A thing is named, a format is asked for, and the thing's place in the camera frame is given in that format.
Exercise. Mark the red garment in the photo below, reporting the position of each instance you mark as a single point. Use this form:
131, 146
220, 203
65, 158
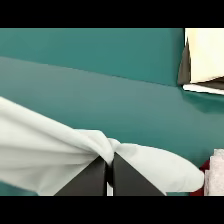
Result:
204, 168

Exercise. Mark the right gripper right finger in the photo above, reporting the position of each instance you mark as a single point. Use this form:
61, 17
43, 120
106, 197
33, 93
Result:
130, 181

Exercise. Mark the white garment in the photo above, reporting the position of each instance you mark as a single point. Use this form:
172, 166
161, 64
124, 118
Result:
40, 153

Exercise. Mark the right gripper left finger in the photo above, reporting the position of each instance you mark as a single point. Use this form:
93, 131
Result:
87, 181

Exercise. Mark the pale pink garment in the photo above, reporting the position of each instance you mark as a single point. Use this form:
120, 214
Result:
215, 173

